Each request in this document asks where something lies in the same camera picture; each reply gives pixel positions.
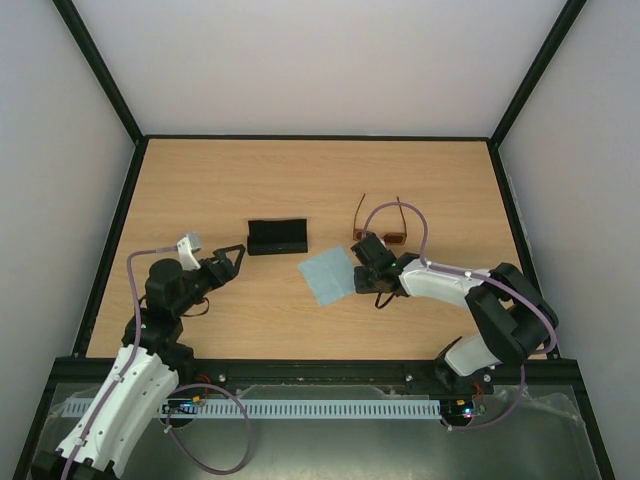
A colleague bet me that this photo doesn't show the light blue slotted cable duct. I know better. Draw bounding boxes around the light blue slotted cable duct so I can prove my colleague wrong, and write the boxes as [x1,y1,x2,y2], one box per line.
[59,397,444,420]

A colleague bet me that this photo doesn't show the control board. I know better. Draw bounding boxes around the control board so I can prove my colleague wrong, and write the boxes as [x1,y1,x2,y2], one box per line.
[440,394,488,422]
[158,395,207,416]

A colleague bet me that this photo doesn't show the left control board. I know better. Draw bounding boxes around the left control board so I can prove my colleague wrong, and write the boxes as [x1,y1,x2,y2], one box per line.
[158,395,207,416]

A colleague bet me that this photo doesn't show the light blue cleaning cloth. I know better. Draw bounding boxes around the light blue cleaning cloth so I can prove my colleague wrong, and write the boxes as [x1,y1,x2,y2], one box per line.
[298,246,355,307]

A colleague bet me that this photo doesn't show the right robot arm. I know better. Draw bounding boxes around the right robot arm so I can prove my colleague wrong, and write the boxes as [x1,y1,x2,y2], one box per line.
[351,233,559,392]

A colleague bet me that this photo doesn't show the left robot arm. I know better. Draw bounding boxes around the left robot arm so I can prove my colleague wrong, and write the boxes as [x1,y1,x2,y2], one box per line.
[30,234,246,479]

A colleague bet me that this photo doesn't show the brown sunglasses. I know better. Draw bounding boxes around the brown sunglasses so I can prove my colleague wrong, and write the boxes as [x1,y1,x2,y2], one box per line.
[352,193,408,247]

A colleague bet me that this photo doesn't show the black aluminium frame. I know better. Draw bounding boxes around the black aluminium frame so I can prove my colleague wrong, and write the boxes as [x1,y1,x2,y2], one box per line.
[14,1,614,479]

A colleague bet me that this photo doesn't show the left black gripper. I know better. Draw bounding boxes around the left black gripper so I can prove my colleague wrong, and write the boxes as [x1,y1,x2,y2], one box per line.
[174,244,246,316]

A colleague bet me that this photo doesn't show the black glasses case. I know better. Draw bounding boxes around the black glasses case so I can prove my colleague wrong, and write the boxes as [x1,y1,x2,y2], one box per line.
[247,218,308,256]

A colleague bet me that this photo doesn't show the right control board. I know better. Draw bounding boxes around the right control board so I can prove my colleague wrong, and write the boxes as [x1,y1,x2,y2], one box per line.
[440,394,488,422]

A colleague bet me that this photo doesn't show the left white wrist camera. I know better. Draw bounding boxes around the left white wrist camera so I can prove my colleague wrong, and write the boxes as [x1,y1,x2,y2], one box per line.
[176,231,201,271]

